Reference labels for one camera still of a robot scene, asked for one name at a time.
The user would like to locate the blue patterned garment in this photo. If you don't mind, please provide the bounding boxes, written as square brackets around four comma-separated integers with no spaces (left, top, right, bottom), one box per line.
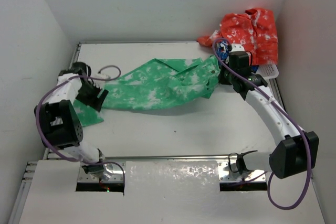
[215,39,259,74]

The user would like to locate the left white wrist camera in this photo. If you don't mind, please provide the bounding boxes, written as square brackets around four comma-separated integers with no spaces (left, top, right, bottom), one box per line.
[95,74,111,83]

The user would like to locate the aluminium table frame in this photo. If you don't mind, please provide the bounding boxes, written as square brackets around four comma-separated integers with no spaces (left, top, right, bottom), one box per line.
[7,40,316,224]

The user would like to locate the white plastic basket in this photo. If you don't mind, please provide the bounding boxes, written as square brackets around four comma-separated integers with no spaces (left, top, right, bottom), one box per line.
[256,64,279,80]

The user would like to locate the white front cover panel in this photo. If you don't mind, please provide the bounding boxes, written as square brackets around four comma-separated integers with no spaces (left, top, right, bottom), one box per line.
[20,160,323,223]

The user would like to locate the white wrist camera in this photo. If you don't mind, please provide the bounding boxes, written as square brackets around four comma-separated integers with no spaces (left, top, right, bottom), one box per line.
[231,44,245,52]
[95,74,111,83]

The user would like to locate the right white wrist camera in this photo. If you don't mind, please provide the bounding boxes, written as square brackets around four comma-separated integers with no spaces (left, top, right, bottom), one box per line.
[231,44,245,52]

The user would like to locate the green tie-dye trousers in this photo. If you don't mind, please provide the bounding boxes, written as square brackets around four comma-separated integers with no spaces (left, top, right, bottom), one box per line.
[72,55,223,127]

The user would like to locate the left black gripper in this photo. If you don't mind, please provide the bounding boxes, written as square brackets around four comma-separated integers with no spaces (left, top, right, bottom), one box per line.
[76,80,108,112]

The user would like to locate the orange tie-dye shirt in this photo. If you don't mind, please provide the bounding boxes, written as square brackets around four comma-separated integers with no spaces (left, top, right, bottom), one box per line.
[197,8,278,66]

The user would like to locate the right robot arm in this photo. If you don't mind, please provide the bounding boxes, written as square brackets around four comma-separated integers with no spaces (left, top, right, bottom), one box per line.
[218,51,319,179]

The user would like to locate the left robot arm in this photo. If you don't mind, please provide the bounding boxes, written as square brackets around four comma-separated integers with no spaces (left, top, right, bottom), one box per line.
[34,62,111,177]

